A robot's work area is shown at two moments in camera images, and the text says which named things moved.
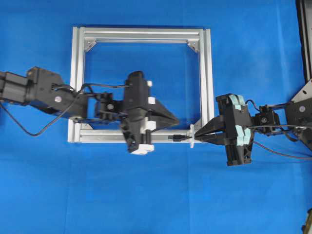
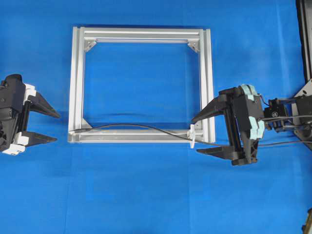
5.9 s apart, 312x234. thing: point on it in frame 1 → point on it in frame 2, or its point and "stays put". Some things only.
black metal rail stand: [304, 8] stays put
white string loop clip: [192, 136] stays put
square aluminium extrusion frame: [84, 39] stays put
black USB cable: [177, 137] → [182, 134]
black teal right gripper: [235, 119] → [244, 109]
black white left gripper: [136, 126] → [15, 107]
